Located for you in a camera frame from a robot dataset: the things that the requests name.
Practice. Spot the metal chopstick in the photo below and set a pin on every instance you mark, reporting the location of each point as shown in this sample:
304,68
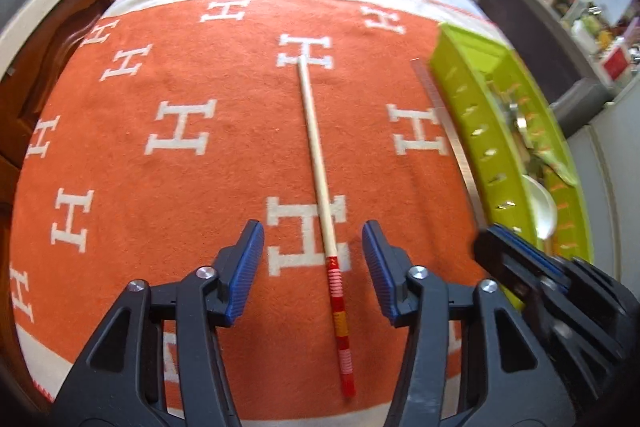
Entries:
445,117

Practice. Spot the orange patterned blanket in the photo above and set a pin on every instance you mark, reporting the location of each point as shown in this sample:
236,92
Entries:
200,207

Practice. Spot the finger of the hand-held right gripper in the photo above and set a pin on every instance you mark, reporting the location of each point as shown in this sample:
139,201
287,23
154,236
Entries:
500,262
535,249

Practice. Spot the white ceramic spoon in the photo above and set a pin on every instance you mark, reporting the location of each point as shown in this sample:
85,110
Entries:
542,207

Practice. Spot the cream chopstick with red end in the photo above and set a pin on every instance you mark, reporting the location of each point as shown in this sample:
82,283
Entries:
315,147

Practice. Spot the grey appliance cabinet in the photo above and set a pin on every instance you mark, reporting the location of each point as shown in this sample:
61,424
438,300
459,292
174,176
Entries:
530,42

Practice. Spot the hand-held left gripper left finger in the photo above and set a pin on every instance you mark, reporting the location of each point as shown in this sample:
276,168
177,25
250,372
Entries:
245,272

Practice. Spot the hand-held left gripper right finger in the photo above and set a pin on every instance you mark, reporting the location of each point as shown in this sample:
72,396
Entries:
381,272

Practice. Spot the row of condiment bottles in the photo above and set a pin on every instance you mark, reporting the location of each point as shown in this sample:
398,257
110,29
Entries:
575,2

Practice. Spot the silver refrigerator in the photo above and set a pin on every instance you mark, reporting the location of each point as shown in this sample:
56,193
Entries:
610,187

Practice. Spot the green plastic utensil tray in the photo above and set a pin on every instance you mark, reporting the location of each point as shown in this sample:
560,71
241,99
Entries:
465,57

